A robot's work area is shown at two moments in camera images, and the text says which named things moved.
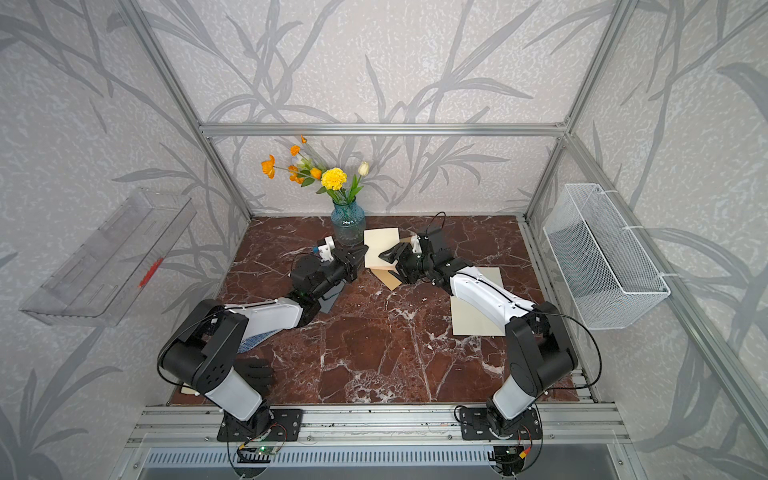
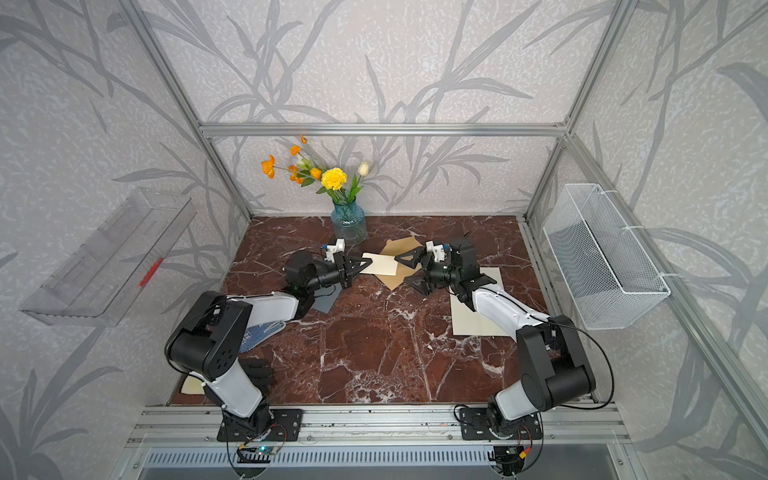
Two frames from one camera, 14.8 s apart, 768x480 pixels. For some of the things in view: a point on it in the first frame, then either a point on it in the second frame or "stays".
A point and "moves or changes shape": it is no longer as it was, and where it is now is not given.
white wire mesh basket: [611, 276] stays
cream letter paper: [379, 241] moves or changes shape
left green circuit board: [258, 452] stays
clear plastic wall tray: [103, 280] stays
